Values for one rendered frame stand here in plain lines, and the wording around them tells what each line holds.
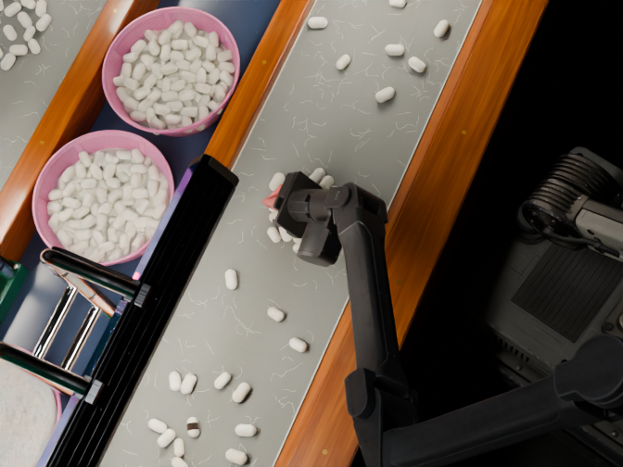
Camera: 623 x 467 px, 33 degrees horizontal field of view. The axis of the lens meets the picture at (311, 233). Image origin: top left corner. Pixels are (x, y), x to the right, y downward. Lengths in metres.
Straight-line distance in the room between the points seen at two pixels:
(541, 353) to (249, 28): 0.86
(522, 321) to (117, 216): 0.80
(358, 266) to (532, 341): 0.59
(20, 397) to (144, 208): 0.40
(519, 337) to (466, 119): 0.45
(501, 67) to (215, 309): 0.68
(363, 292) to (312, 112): 0.52
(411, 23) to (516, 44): 0.21
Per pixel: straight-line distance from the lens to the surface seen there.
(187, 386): 1.85
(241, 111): 1.99
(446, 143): 1.93
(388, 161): 1.95
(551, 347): 2.12
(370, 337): 1.54
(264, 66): 2.03
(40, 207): 2.04
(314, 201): 1.77
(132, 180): 2.01
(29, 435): 1.95
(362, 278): 1.60
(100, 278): 1.55
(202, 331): 1.89
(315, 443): 1.79
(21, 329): 2.06
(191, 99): 2.07
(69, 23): 2.21
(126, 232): 1.98
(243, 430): 1.82
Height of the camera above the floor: 2.53
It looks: 69 degrees down
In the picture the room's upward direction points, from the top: 20 degrees counter-clockwise
